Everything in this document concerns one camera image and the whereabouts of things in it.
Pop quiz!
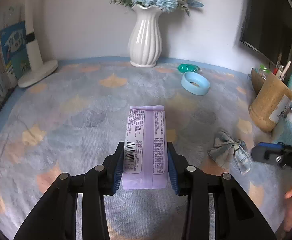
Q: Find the purple wet wipes pack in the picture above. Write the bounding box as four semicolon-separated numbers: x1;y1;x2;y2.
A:
122;105;168;190

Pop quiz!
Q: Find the blue plaid fabric bow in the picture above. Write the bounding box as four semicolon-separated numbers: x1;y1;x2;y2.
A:
208;131;252;175

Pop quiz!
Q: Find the person's right hand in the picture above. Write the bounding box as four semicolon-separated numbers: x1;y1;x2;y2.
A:
284;188;292;232

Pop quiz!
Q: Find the bamboo pen holder with label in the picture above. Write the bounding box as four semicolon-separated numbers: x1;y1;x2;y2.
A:
249;73;292;132

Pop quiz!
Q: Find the blue floral table mat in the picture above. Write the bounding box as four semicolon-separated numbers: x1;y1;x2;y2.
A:
0;62;292;239

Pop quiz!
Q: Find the brown cardboard box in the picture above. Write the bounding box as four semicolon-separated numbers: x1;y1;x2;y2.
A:
250;68;266;95

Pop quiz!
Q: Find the green round hair accessory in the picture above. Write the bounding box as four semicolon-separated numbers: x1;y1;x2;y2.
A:
177;63;201;73

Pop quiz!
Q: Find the white desk lamp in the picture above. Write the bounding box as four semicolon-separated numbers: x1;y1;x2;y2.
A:
18;0;58;88

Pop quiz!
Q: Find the black monitor screen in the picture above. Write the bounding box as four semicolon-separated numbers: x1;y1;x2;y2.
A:
241;0;292;68

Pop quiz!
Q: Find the white ribbed ceramic vase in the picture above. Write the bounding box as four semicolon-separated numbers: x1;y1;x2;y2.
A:
128;4;163;68

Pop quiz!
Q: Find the stack of children's books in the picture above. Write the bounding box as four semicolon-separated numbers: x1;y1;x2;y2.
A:
0;3;31;106

